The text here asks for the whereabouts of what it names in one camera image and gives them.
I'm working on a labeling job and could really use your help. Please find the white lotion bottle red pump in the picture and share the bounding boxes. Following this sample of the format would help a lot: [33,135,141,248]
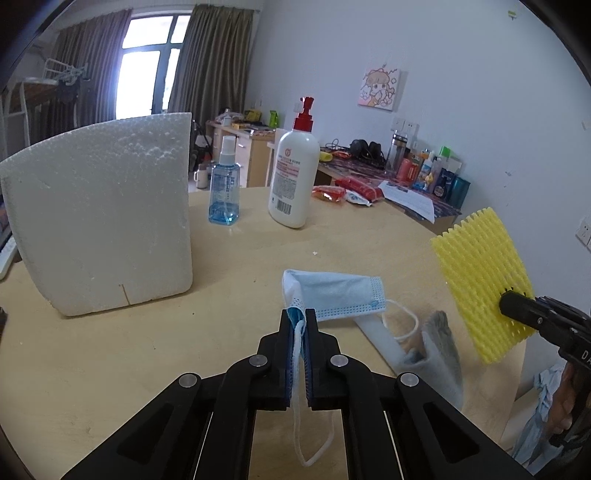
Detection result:
[268,96,321,229]

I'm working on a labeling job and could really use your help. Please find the desk with patterned cloth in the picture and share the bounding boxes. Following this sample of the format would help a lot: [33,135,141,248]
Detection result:
[318,151,463,234]

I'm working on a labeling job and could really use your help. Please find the grey sock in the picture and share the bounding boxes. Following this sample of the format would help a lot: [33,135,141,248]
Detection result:
[401,311,465,408]

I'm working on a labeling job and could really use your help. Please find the blue face mask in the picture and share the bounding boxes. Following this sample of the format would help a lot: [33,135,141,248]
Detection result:
[281,269,420,466]

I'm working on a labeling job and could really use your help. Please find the orange snack packet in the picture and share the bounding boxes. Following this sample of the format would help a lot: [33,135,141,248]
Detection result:
[312,185,346,203]

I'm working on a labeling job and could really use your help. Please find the cartoon wall picture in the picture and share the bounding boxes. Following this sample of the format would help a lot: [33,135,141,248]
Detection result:
[357,68,402,112]

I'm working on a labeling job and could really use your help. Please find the yellow foam net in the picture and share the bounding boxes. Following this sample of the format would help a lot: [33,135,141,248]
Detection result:
[431,207,536,366]

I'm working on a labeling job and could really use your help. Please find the translucent white plastic bottle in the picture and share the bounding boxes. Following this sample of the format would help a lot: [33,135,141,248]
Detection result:
[355,318,410,368]

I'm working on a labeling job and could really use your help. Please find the blue spray bottle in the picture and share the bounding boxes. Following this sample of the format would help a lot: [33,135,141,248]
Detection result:
[208,135,242,226]

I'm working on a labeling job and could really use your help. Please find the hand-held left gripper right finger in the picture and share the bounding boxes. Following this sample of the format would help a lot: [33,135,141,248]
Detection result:
[305,309,534,480]

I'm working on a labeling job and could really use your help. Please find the printed paper sheet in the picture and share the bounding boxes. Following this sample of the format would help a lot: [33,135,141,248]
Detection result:
[378,179,435,223]

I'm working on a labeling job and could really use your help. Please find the row of toiletry bottles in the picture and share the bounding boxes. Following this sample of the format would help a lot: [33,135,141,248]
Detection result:
[399,146,472,209]

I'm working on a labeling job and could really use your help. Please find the clear water bottle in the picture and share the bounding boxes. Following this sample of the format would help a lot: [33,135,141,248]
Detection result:
[385,130,410,174]

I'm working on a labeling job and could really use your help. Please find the person's right hand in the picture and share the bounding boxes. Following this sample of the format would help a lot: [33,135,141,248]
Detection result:
[549,364,576,437]

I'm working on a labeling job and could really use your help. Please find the red snack packet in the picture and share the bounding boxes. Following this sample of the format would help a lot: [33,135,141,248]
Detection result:
[335,177,384,203]

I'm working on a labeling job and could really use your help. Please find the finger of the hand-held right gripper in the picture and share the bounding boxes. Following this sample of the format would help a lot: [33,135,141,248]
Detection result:
[500,292,580,337]

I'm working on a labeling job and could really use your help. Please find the metal bunk bed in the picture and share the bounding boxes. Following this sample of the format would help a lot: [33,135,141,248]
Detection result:
[0,57,89,160]

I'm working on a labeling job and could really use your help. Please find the white remote control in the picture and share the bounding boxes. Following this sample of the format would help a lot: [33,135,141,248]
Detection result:
[0,231,17,281]

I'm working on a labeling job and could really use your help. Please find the black stand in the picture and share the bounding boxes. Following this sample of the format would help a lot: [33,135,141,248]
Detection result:
[191,119,214,168]

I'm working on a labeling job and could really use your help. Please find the wooden desk with drawers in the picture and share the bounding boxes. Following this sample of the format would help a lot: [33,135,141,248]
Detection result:
[206,120,278,188]

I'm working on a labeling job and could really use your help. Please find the white foam box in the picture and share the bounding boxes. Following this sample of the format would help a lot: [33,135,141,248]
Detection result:
[0,112,194,318]

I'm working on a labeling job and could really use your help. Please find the dark hanging clothes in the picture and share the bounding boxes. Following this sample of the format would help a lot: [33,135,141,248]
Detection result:
[54,82,80,105]

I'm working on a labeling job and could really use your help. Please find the brown curtain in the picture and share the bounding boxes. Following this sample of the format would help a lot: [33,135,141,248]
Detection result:
[168,4,255,126]
[43,9,133,140]

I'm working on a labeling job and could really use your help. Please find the glass balcony door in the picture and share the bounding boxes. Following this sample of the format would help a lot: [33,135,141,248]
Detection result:
[115,15,191,119]

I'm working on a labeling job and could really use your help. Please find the person's light blue garment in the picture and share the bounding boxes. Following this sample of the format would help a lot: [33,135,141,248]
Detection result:
[512,364,570,468]

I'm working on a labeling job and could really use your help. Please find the black headphones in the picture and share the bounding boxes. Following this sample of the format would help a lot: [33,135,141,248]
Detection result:
[348,138,384,164]

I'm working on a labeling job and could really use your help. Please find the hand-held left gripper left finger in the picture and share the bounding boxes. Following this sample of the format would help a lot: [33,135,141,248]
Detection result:
[60,310,296,480]

